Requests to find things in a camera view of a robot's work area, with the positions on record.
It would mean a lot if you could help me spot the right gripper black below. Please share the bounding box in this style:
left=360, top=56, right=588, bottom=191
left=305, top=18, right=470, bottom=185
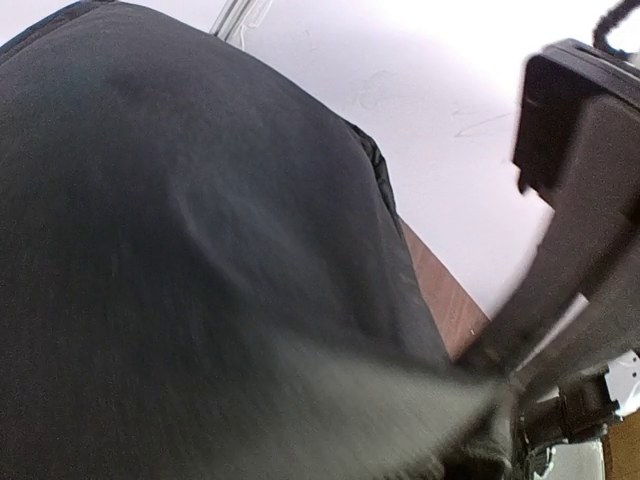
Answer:
left=460, top=39, right=639, bottom=445

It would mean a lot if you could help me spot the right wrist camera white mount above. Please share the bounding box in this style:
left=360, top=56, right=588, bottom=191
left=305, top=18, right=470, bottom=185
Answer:
left=605, top=350, right=640, bottom=418

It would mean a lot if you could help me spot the black student bag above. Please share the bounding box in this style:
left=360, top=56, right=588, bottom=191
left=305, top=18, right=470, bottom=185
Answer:
left=1, top=1, right=511, bottom=479

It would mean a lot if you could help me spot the right aluminium corner post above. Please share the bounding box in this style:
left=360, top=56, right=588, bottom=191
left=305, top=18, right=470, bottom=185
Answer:
left=209, top=0, right=273, bottom=51

